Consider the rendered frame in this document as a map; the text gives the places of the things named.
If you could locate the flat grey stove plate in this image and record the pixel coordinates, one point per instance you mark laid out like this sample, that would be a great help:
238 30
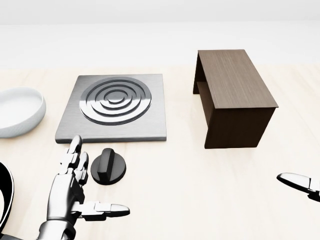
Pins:
112 110

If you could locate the dark brown wooden cabinet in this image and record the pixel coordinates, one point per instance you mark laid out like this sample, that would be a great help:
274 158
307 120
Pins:
235 100

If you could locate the round black stove knob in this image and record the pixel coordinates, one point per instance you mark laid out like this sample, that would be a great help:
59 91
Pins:
108 167

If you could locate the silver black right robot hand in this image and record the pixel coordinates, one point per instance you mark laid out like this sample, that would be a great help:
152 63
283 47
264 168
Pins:
300 182

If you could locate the white ceramic bowl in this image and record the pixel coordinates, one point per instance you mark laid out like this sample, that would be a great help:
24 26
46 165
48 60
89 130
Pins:
17 112

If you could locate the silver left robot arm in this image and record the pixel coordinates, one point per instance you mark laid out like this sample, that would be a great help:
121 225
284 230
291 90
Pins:
56 230

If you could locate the black white curved object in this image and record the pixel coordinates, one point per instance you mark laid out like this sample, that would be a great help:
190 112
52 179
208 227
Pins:
6 192

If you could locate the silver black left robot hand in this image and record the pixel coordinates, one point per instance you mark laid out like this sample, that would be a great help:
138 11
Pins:
61 192

